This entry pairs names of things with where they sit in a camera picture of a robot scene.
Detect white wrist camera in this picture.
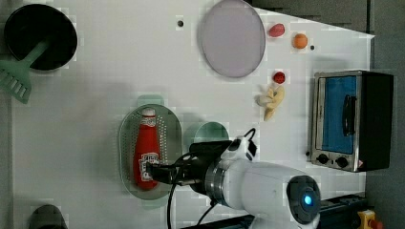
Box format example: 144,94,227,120
221,135,257,161

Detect lilac round plate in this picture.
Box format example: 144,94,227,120
200,0,266,77

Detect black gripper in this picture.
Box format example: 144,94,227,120
147,140,231,196

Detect pink toy fruit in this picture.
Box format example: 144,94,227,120
268,23,286,37

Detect black bowl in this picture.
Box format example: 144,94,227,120
29,204,68,229

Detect yellow emergency stop box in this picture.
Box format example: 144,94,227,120
357,210,384,229

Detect green slotted spatula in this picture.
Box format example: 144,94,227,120
0,40,50,104

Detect silver black toaster oven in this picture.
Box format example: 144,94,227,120
310,71,394,173

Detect orange toy fruit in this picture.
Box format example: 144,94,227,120
292,33,309,49

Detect green mug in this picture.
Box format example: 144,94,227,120
183,122,229,146

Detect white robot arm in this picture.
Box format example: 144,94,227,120
146,140,321,229

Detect green oval strainer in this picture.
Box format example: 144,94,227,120
117,94,182,210

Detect red felt ketchup bottle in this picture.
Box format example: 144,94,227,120
133,108,160,191

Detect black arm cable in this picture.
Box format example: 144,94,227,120
165,128,258,229

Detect yellow felt banana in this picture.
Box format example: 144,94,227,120
257,86,285,121

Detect black frying pan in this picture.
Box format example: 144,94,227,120
4,4,77,71

